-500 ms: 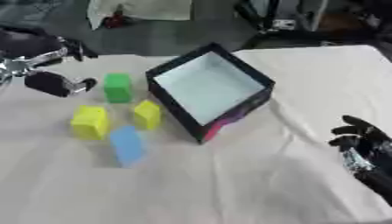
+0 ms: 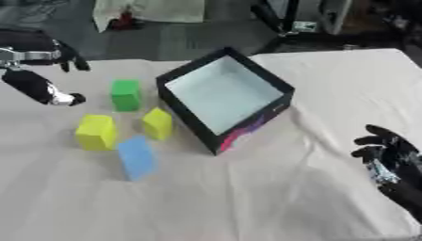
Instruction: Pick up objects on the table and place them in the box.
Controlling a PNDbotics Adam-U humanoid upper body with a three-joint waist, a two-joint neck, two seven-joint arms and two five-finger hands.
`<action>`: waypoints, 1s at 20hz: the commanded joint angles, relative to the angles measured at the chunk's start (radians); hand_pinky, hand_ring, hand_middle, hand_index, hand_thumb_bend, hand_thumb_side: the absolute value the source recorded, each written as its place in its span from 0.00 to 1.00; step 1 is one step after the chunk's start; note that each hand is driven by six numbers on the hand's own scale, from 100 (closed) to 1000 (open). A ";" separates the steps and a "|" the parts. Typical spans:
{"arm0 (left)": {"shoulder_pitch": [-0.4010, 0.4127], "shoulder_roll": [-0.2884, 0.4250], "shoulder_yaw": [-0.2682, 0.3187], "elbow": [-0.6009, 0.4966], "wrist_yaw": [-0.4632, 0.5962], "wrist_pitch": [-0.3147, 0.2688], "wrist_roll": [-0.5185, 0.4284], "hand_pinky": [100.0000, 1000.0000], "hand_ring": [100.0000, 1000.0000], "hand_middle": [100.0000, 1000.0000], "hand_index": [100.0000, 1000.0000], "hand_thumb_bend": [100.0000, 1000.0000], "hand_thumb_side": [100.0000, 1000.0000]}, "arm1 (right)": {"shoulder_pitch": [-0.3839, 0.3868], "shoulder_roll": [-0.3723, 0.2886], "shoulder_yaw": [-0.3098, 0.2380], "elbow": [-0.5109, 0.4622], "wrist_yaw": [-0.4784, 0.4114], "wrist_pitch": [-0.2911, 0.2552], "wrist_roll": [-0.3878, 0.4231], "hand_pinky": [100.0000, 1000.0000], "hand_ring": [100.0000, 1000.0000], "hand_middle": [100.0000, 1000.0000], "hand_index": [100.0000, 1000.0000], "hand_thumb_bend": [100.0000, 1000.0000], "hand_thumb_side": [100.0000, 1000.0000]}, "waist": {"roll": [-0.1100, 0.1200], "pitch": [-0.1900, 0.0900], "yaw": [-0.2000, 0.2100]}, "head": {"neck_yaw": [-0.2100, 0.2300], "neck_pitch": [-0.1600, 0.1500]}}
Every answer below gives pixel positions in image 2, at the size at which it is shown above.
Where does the red object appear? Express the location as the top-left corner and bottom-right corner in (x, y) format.
(106, 8), (145, 31)

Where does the white sheet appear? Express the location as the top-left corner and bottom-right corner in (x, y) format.
(90, 0), (206, 33)

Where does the green block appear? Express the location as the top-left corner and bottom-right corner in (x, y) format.
(110, 78), (144, 113)

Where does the white panel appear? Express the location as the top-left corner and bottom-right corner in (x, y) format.
(319, 0), (355, 36)

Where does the blue block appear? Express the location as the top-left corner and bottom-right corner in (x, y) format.
(115, 135), (160, 183)

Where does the small yellow block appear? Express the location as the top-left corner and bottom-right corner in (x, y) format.
(139, 106), (175, 141)

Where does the large yellow block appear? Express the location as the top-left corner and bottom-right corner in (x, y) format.
(73, 114), (119, 152)

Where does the black box with white inside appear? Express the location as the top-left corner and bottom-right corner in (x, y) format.
(154, 46), (297, 157)

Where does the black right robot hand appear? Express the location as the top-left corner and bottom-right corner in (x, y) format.
(349, 123), (422, 224)

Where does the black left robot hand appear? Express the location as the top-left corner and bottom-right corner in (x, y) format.
(0, 29), (92, 107)

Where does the black stand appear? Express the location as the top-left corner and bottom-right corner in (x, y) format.
(249, 0), (320, 38)

